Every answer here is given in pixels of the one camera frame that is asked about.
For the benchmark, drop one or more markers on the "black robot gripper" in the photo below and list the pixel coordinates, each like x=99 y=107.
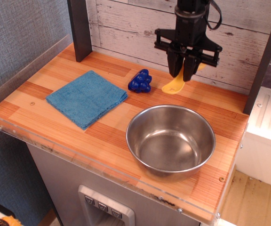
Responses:
x=188 y=45

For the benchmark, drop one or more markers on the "yellow brush with white bristles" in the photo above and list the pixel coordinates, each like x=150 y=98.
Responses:
x=176 y=85

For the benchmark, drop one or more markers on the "blue cloth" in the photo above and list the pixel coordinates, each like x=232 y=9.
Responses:
x=87 y=99

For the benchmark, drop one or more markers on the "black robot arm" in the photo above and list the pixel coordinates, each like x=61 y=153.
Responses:
x=192 y=5

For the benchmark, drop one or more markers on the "silver metal bowl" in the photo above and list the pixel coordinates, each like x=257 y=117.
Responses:
x=170 y=142

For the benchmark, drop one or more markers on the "blue toy grape bunch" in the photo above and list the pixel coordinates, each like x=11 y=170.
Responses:
x=141 y=82

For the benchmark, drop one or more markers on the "grey toy fridge cabinet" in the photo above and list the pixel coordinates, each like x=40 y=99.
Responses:
x=63 y=178

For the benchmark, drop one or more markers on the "silver ice dispenser panel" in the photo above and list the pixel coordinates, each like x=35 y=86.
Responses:
x=105 y=208

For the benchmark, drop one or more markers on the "orange object bottom left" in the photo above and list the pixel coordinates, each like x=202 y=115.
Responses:
x=12 y=221

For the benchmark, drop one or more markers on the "dark grey right post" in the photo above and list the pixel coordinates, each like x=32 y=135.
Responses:
x=258 y=78

